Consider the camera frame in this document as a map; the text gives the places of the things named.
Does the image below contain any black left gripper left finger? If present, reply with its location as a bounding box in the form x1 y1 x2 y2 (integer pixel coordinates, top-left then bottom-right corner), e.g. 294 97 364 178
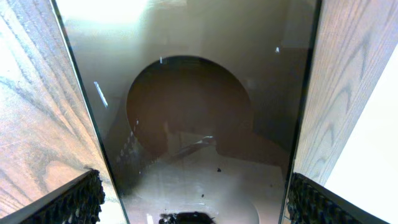
1 169 105 224

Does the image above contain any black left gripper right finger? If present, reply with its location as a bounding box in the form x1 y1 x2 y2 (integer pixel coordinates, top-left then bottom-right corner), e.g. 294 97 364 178
287 173 387 224

